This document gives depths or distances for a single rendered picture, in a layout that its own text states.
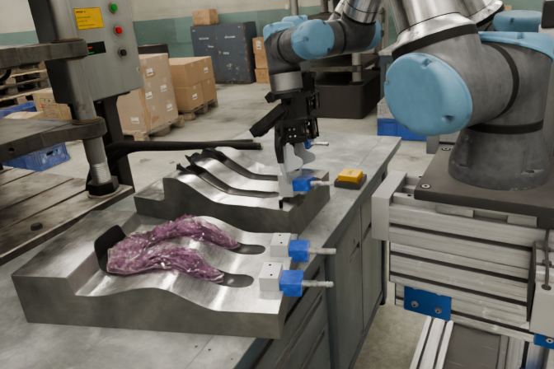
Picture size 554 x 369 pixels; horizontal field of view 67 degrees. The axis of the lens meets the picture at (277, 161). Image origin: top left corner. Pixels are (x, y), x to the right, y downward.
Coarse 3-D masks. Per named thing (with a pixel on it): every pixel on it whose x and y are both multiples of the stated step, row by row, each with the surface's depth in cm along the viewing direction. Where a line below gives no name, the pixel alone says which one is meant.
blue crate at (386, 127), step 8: (384, 120) 414; (392, 120) 409; (384, 128) 417; (392, 128) 413; (400, 128) 410; (392, 136) 416; (400, 136) 413; (408, 136) 409; (416, 136) 406; (424, 136) 403
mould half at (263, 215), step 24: (216, 168) 119; (264, 168) 126; (144, 192) 122; (168, 192) 113; (192, 192) 109; (216, 192) 110; (312, 192) 109; (168, 216) 116; (216, 216) 108; (240, 216) 104; (264, 216) 100; (288, 216) 97; (312, 216) 110
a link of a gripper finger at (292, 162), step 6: (288, 150) 97; (288, 156) 97; (294, 156) 96; (288, 162) 97; (294, 162) 96; (300, 162) 96; (282, 168) 97; (288, 168) 97; (294, 168) 96; (282, 174) 99; (288, 174) 98; (288, 180) 98
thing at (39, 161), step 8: (56, 144) 429; (64, 144) 438; (32, 152) 407; (40, 152) 413; (48, 152) 454; (56, 152) 429; (64, 152) 439; (16, 160) 418; (24, 160) 414; (32, 160) 411; (40, 160) 414; (48, 160) 422; (56, 160) 431; (64, 160) 441; (24, 168) 418; (32, 168) 415; (40, 168) 413; (48, 168) 423
